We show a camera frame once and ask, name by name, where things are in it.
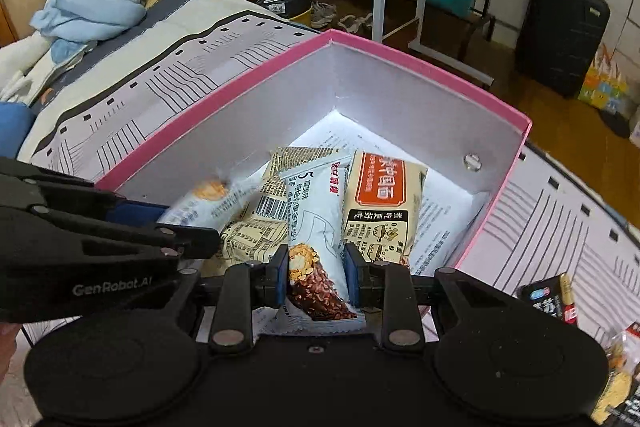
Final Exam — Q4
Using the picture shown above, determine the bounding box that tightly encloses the beige instant noodle packet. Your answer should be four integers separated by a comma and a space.
204, 146, 340, 275

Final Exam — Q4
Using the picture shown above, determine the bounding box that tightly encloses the white chocolate bar wrapper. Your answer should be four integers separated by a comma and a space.
280, 153, 366, 335

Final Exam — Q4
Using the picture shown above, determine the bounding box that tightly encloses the black cracker packet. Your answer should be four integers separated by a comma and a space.
518, 272, 578, 326

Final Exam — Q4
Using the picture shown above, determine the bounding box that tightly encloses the pink cardboard box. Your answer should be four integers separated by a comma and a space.
94, 28, 533, 278

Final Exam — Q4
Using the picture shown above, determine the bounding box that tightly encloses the coated peanuts bag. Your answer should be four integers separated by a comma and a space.
591, 322, 640, 427

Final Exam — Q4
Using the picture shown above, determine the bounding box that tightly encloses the white snack wrapper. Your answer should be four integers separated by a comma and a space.
158, 179, 259, 232

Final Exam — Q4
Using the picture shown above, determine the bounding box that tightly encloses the patterned bed sheet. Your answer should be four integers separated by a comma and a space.
18, 0, 639, 341

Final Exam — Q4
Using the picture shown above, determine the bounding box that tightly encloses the goose plush toy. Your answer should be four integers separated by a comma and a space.
1, 0, 146, 105

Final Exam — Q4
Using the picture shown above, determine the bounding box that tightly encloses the colourful gift box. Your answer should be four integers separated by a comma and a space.
578, 43, 637, 119

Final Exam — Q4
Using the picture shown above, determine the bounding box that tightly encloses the black suitcase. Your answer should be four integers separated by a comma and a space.
514, 0, 611, 98

